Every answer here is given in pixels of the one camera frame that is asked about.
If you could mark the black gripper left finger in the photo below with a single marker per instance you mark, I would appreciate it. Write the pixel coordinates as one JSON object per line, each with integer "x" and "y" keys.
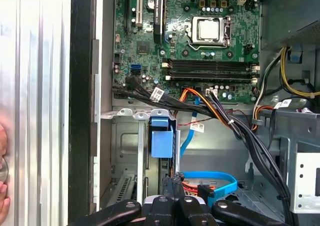
{"x": 160, "y": 211}

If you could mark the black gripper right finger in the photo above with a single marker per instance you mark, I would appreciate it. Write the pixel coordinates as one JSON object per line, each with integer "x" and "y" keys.
{"x": 192, "y": 211}

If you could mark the hard disk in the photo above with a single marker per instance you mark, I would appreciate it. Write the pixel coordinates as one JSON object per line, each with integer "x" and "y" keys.
{"x": 161, "y": 140}

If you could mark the metal disk bay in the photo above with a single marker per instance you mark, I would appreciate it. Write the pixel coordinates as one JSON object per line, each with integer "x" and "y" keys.
{"x": 140, "y": 145}

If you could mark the person's hand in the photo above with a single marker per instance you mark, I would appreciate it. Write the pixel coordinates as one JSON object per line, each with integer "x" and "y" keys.
{"x": 3, "y": 203}

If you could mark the grey metal drive cage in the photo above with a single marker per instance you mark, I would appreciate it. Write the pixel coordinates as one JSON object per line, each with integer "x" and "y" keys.
{"x": 295, "y": 130}

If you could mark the black RAM slot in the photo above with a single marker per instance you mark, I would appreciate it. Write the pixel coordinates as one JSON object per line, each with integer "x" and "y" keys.
{"x": 212, "y": 66}
{"x": 212, "y": 78}
{"x": 212, "y": 60}
{"x": 212, "y": 73}

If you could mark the black PC case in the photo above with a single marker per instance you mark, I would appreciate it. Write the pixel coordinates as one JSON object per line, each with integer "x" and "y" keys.
{"x": 80, "y": 85}

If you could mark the green motherboard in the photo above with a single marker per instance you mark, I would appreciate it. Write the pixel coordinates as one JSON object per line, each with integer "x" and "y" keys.
{"x": 175, "y": 55}

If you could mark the metal locking lever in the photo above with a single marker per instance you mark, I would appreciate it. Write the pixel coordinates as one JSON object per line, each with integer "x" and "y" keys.
{"x": 228, "y": 35}

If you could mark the metal CPU socket cover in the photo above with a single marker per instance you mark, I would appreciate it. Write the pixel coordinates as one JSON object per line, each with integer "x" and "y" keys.
{"x": 194, "y": 30}

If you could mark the silver CPU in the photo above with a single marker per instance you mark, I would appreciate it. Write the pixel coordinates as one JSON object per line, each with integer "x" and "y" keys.
{"x": 208, "y": 30}

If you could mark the black graphics card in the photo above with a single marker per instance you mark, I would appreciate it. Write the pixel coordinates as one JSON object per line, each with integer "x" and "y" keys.
{"x": 158, "y": 15}

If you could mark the black expansion slot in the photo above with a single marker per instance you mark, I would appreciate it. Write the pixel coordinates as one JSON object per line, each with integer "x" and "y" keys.
{"x": 127, "y": 8}

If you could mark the white expansion slot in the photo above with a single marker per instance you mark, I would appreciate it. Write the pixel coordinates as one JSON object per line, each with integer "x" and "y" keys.
{"x": 139, "y": 5}

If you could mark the coin cell battery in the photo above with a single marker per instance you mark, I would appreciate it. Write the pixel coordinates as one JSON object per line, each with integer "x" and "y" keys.
{"x": 150, "y": 3}

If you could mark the grey power supply unit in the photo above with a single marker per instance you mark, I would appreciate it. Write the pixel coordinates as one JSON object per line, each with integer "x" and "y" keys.
{"x": 287, "y": 10}

